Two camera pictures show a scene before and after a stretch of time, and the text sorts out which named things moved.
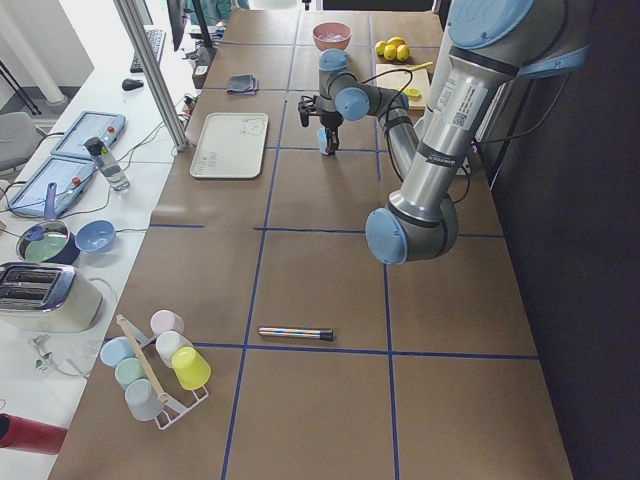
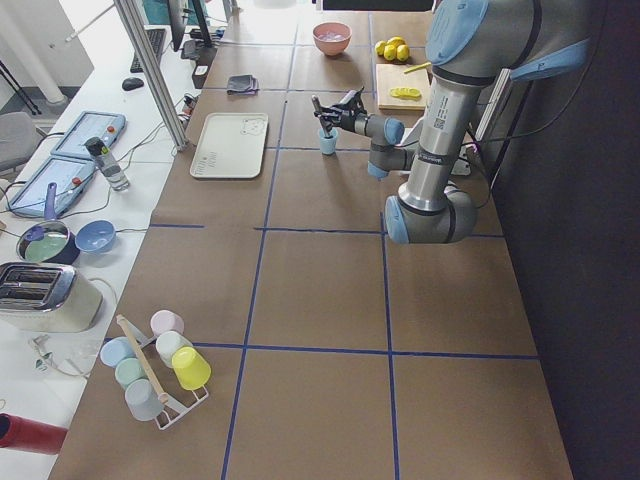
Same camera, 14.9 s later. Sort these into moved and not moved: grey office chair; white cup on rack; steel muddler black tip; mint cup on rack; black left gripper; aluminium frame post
Moved: black left gripper; steel muddler black tip
Not moved: grey office chair; mint cup on rack; white cup on rack; aluminium frame post
